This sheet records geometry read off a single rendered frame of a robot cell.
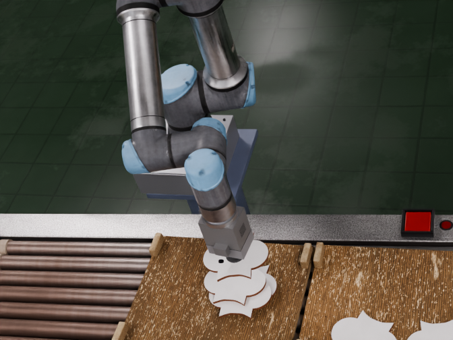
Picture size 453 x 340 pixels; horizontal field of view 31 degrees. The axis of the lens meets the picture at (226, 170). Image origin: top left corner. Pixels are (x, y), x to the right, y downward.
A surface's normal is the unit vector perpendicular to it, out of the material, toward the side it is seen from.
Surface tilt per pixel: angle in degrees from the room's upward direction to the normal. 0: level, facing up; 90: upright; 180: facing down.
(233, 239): 90
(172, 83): 6
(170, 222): 0
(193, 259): 0
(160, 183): 90
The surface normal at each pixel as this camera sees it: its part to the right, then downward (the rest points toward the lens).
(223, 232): -0.38, 0.72
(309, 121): -0.23, -0.69
